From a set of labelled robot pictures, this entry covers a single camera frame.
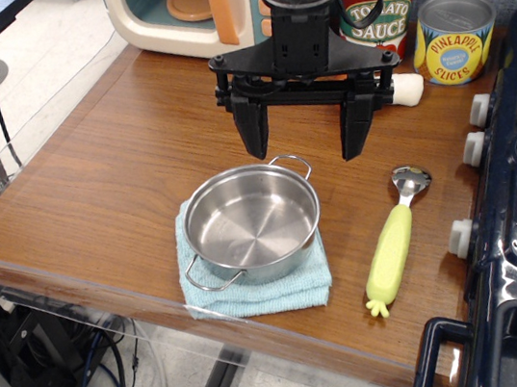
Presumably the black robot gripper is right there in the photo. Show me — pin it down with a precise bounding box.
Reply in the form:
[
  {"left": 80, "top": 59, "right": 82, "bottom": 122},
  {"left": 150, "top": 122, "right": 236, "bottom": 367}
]
[{"left": 209, "top": 0, "right": 400, "bottom": 161}]

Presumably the toy microwave oven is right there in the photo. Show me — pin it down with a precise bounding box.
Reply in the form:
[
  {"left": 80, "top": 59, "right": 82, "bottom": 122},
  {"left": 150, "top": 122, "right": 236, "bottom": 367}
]
[{"left": 103, "top": 0, "right": 271, "bottom": 58}]

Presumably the light blue folded cloth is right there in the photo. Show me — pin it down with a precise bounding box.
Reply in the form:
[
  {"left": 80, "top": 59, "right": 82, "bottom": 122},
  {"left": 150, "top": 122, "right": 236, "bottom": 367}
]
[{"left": 174, "top": 202, "right": 333, "bottom": 320}]

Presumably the plush brown white mushroom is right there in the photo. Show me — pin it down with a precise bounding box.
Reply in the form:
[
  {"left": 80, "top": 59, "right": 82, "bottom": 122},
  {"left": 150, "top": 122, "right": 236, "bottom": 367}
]
[{"left": 392, "top": 73, "right": 425, "bottom": 107}]

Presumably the tomato sauce can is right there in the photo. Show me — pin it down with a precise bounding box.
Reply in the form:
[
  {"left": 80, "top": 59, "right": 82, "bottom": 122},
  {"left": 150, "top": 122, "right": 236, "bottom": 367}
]
[{"left": 338, "top": 0, "right": 413, "bottom": 58}]

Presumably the spoon with yellow-green handle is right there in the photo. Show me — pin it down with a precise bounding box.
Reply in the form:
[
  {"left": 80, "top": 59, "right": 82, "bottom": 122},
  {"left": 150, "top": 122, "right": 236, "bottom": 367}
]
[{"left": 365, "top": 165, "right": 431, "bottom": 319}]

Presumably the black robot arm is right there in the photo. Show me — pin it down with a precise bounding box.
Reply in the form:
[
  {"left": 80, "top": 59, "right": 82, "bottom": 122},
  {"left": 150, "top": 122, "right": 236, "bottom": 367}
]
[{"left": 209, "top": 0, "right": 401, "bottom": 161}]

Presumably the pineapple slices can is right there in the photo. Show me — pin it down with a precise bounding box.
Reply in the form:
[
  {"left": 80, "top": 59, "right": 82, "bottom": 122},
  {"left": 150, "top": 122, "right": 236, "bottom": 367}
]
[{"left": 413, "top": 0, "right": 497, "bottom": 86}]

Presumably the stainless steel pot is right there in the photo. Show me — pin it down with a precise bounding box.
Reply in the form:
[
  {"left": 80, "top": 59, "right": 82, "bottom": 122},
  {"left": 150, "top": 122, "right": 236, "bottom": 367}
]
[{"left": 181, "top": 154, "right": 322, "bottom": 293}]

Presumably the clear acrylic table guard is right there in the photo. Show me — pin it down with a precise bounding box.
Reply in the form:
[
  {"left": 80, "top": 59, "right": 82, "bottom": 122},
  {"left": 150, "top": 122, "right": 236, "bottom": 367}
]
[{"left": 0, "top": 47, "right": 416, "bottom": 385}]

